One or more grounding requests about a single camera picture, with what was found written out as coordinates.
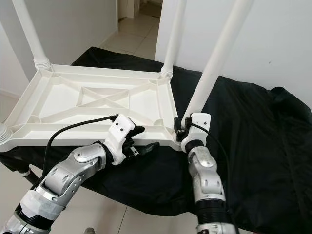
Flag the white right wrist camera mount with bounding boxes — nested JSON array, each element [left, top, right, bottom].
[[180, 113, 211, 154]]

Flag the white plastic table leg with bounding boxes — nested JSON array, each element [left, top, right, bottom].
[[180, 0, 255, 125], [12, 0, 52, 70], [0, 122, 11, 147], [160, 0, 188, 78]]

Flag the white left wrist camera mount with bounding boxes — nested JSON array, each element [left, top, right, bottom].
[[106, 115, 136, 166]]

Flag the black metal table leg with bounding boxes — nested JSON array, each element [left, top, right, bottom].
[[24, 168, 42, 188]]

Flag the white plastic table top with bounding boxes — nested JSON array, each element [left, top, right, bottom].
[[0, 63, 181, 153]]

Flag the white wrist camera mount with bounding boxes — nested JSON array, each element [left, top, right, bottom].
[[106, 115, 136, 166], [180, 113, 211, 154]]

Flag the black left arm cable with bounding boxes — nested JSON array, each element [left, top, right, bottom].
[[45, 115, 120, 171]]

